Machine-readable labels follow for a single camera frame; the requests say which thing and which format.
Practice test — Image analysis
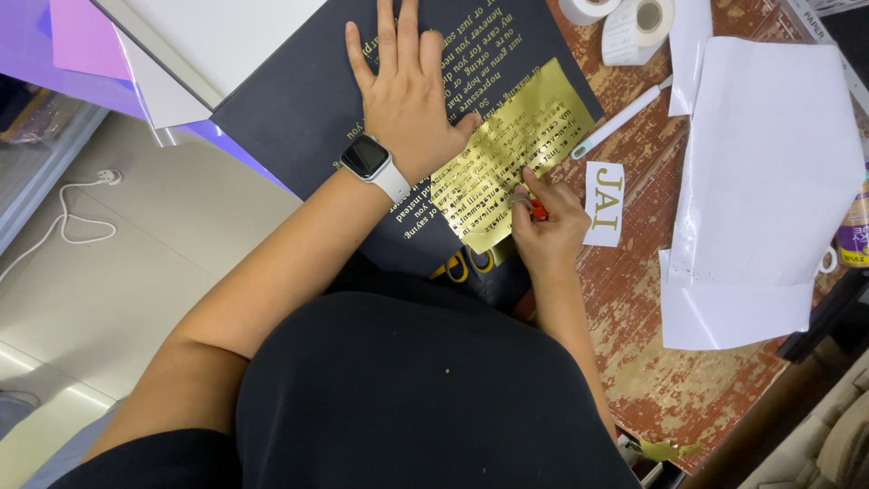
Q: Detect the person's right hand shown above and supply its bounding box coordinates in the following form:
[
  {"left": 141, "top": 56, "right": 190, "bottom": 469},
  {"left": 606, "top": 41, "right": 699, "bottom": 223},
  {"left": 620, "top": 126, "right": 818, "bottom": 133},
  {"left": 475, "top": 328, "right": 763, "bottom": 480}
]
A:
[{"left": 510, "top": 167, "right": 592, "bottom": 276}]

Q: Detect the person's left hand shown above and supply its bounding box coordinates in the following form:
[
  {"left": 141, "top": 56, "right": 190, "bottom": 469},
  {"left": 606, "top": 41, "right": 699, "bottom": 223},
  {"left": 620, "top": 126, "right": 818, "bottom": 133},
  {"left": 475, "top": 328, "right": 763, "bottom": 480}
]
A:
[{"left": 345, "top": 0, "right": 483, "bottom": 185}]

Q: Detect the red weeding tool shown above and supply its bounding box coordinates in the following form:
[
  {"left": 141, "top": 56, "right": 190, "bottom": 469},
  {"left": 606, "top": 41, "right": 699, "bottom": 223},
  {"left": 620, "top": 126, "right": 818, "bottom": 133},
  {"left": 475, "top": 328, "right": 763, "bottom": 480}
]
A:
[{"left": 511, "top": 193, "right": 549, "bottom": 222}]

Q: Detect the gold vinyl sheet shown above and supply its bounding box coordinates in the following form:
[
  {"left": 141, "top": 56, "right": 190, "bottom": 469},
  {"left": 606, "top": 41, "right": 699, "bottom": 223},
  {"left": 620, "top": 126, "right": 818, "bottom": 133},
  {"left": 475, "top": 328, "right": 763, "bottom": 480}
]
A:
[{"left": 430, "top": 57, "right": 597, "bottom": 255}]

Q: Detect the dark navy lettered board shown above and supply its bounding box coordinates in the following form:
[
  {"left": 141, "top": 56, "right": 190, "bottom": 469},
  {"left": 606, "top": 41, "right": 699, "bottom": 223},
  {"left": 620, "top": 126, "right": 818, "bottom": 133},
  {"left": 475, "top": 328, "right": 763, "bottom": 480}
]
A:
[{"left": 210, "top": 0, "right": 605, "bottom": 310}]

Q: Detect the white gold-lettered sticker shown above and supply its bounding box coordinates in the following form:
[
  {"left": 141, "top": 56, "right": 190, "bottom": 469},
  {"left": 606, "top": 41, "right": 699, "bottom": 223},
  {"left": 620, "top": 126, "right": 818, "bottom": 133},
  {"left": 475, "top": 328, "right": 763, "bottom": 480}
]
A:
[{"left": 583, "top": 161, "right": 625, "bottom": 248}]

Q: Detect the white smartwatch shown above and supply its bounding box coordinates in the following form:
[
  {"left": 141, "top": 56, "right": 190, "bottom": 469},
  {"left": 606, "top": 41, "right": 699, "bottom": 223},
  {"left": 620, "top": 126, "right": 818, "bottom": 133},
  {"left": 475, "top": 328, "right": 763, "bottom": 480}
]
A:
[{"left": 339, "top": 134, "right": 412, "bottom": 204}]

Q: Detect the white craft knife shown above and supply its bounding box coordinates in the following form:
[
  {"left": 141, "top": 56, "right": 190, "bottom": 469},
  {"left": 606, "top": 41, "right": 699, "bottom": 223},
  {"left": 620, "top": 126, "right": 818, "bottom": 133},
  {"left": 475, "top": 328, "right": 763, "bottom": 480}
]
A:
[{"left": 569, "top": 75, "right": 674, "bottom": 161}]

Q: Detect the white board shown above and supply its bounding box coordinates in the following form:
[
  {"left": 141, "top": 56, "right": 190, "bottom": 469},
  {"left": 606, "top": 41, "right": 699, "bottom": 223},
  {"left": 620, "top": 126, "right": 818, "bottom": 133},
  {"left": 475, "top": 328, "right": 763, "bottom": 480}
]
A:
[{"left": 91, "top": 0, "right": 330, "bottom": 111}]

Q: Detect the white tape roll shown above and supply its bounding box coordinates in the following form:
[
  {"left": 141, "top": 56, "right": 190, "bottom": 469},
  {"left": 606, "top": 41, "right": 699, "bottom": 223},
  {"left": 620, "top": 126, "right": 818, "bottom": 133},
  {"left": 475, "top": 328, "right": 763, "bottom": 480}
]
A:
[{"left": 558, "top": 0, "right": 623, "bottom": 27}]

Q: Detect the white label roll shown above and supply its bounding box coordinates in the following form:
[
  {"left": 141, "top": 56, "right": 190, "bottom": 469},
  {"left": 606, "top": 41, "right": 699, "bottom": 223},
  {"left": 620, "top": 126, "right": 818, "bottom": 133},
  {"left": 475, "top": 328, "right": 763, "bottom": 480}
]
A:
[{"left": 601, "top": 0, "right": 676, "bottom": 67}]

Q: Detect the person's black shirt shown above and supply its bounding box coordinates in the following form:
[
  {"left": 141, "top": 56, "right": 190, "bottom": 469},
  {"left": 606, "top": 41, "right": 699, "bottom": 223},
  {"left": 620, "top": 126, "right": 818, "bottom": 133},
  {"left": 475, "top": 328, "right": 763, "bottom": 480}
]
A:
[{"left": 48, "top": 254, "right": 642, "bottom": 489}]

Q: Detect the narrow white paper sheet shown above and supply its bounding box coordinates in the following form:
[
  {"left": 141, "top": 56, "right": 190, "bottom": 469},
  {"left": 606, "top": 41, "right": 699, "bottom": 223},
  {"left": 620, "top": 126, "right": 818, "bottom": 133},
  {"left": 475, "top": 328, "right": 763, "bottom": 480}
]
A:
[{"left": 667, "top": 0, "right": 714, "bottom": 118}]

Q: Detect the large white backing paper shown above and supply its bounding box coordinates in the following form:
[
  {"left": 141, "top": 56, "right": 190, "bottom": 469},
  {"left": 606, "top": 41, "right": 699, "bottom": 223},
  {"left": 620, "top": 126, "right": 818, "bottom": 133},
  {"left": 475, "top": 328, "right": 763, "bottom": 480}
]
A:
[{"left": 667, "top": 36, "right": 866, "bottom": 289}]

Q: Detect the gold vinyl scrap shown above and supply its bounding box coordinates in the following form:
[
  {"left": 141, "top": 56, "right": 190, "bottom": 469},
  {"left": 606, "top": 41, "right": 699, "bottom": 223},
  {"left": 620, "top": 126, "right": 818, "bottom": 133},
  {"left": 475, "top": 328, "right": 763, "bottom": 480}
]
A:
[{"left": 637, "top": 438, "right": 702, "bottom": 463}]

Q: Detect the grey foam board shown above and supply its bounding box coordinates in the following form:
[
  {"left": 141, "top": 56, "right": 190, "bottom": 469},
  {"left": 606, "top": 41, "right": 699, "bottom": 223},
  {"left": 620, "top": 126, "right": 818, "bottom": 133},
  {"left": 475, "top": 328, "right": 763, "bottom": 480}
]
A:
[{"left": 114, "top": 27, "right": 215, "bottom": 148}]

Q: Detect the glue bottle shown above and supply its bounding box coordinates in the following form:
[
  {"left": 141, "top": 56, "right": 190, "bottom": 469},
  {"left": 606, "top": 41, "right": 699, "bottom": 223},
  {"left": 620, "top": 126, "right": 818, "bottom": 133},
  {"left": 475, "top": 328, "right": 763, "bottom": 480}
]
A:
[{"left": 835, "top": 163, "right": 869, "bottom": 268}]

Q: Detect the pink paper sheet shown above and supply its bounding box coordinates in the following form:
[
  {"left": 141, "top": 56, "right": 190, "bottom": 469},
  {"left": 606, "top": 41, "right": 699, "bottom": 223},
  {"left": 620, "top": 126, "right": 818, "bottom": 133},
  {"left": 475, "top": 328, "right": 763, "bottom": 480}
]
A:
[{"left": 49, "top": 0, "right": 133, "bottom": 82}]

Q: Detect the white ruler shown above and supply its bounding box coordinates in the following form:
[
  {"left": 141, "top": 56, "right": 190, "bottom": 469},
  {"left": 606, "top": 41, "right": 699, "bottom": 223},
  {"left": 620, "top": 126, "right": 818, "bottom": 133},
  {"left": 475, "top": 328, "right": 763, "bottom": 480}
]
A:
[{"left": 781, "top": 0, "right": 869, "bottom": 118}]

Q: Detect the purple plastic sheet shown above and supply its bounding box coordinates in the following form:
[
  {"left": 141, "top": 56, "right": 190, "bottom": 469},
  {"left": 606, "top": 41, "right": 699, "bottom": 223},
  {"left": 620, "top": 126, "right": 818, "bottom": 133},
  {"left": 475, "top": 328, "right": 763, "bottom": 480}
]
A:
[{"left": 0, "top": 0, "right": 300, "bottom": 198}]

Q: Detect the white power cable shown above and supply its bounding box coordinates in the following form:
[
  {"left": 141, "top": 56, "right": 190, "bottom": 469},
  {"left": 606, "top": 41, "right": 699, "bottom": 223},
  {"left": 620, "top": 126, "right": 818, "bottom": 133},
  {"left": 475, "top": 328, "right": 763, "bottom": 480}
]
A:
[{"left": 0, "top": 169, "right": 124, "bottom": 284}]

